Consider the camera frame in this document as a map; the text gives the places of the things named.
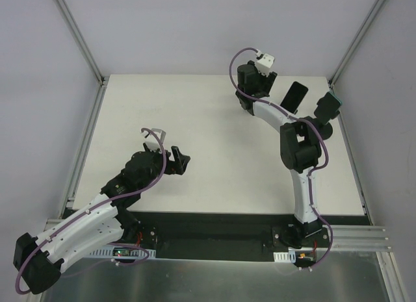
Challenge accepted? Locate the left aluminium frame post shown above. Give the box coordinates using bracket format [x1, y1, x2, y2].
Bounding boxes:
[54, 0, 106, 86]

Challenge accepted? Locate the right white cable duct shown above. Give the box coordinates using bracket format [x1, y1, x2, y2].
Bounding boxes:
[273, 251, 296, 264]

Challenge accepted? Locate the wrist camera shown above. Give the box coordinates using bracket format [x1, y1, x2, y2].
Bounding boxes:
[141, 128, 166, 153]
[255, 50, 275, 77]

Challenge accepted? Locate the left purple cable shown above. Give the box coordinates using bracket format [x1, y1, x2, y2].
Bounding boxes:
[15, 127, 168, 295]

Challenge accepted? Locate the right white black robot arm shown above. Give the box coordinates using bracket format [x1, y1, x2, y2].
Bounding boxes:
[235, 60, 322, 247]

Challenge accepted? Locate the left white cable duct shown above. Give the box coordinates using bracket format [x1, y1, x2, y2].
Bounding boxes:
[86, 245, 156, 260]

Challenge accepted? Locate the aluminium rail right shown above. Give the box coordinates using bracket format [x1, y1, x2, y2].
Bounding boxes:
[331, 225, 392, 252]

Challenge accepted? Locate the aluminium frame post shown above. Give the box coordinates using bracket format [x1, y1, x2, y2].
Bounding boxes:
[328, 0, 388, 90]
[54, 0, 106, 86]

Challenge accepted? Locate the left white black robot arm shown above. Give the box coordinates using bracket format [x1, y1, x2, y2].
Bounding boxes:
[13, 146, 190, 295]

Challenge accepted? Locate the right aluminium frame post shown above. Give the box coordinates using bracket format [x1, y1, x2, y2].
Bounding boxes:
[328, 0, 388, 90]

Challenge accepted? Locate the purple cable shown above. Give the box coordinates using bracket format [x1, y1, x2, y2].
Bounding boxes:
[229, 46, 335, 272]
[15, 127, 168, 295]

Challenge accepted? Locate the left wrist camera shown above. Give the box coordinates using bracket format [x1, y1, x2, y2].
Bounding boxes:
[141, 128, 166, 153]

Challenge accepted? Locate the black round phone stand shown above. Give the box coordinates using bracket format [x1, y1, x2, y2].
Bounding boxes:
[312, 118, 333, 141]

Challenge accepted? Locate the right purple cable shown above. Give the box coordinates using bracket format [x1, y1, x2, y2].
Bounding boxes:
[229, 46, 335, 272]

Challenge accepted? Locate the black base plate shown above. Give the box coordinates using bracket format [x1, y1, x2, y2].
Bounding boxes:
[61, 210, 373, 262]

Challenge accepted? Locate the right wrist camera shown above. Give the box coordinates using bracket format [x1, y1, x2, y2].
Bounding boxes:
[255, 50, 275, 77]

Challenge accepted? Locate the white cable duct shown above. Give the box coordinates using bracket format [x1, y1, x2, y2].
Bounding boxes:
[273, 251, 296, 264]
[86, 245, 156, 260]

